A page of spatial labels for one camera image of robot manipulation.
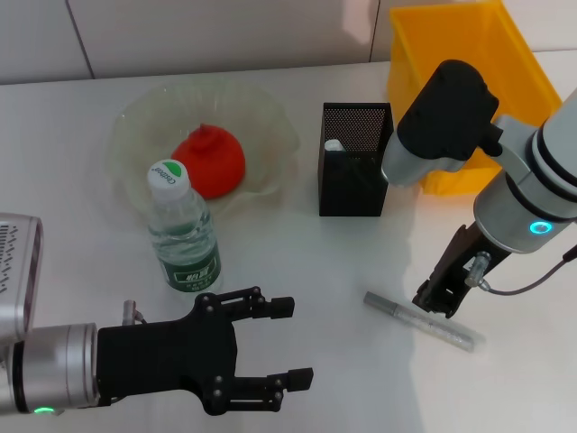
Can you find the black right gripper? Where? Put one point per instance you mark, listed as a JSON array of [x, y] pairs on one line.
[[469, 257]]

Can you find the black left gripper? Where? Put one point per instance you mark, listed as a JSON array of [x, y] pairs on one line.
[[167, 356]]

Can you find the grey pen clear cap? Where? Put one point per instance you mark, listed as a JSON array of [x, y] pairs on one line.
[[396, 309]]

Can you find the clear water bottle green label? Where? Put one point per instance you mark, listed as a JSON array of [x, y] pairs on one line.
[[185, 243]]

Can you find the green pen white cap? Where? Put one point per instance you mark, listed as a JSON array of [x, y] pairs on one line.
[[333, 145]]

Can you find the orange fruit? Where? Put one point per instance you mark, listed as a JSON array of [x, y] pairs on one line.
[[212, 167]]

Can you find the black mesh pen holder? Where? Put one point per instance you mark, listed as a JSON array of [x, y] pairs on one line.
[[356, 189]]

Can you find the clear green glass fruit plate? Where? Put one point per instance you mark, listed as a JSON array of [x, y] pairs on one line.
[[266, 131]]

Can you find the silver black right wrist box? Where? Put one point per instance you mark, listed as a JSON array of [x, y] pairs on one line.
[[446, 122]]

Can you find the silver black wrist box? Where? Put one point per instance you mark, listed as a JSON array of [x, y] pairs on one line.
[[446, 122], [18, 270]]

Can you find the yellow plastic bin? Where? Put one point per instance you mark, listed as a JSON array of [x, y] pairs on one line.
[[414, 58]]

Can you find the silver black left wrist box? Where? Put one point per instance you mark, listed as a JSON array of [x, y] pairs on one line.
[[18, 270]]

